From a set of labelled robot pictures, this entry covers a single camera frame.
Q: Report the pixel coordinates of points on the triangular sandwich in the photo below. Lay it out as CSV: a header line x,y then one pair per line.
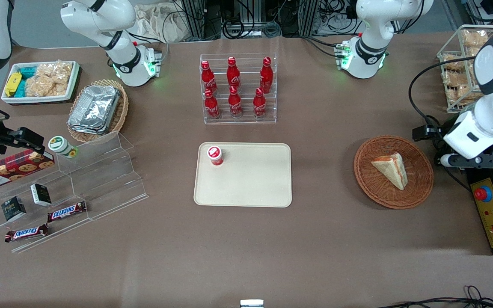
x,y
392,170

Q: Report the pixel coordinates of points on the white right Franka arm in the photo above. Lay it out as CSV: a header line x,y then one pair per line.
x,y
116,47

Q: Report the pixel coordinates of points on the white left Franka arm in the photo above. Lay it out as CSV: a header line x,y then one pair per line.
x,y
370,42

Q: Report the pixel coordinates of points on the round brown wicker basket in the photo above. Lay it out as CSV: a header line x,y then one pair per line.
x,y
370,179

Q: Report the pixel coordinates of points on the oval tan wicker basket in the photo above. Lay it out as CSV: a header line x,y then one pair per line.
x,y
122,109

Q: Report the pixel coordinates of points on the beige plastic tray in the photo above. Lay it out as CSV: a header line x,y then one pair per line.
x,y
250,179

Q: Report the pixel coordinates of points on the green lidded white jar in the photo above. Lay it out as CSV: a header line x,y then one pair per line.
x,y
60,145

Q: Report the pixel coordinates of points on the red cookie box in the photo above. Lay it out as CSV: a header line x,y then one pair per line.
x,y
15,169

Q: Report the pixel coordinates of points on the white rectangular plastic bin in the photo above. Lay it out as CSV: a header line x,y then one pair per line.
x,y
37,99

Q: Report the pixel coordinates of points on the fried snack clear bag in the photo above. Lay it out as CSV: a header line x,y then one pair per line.
x,y
464,96
456,78
454,63
474,38

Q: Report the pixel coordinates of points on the teal snack packet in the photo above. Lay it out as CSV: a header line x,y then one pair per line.
x,y
21,89
28,70

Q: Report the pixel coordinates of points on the small black box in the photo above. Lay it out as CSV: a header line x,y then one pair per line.
x,y
41,194
13,208

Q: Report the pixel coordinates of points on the clear bag of crackers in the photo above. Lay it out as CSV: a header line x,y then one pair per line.
x,y
56,70
43,87

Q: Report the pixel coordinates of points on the yellow snack packet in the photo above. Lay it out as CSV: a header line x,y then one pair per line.
x,y
13,84

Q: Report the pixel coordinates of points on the aluminium foil container stack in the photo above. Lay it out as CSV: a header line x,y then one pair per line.
x,y
94,109

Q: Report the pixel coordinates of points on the Snickers chocolate bar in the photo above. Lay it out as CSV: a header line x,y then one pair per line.
x,y
26,233
66,211

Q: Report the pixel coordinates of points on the clear acrylic stepped shelf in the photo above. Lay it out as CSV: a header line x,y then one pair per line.
x,y
101,179

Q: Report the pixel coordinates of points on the red cola bottle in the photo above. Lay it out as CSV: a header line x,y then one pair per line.
x,y
266,77
233,75
235,105
207,77
259,106
211,107

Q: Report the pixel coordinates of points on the beige cloth bag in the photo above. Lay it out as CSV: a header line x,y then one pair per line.
x,y
156,23

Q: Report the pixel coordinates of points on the clear acrylic bottle rack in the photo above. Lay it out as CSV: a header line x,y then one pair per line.
x,y
246,120

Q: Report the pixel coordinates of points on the red capped small cup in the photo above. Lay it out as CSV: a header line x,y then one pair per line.
x,y
215,155

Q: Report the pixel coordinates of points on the aluminium profile post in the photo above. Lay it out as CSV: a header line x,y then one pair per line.
x,y
310,17
195,19

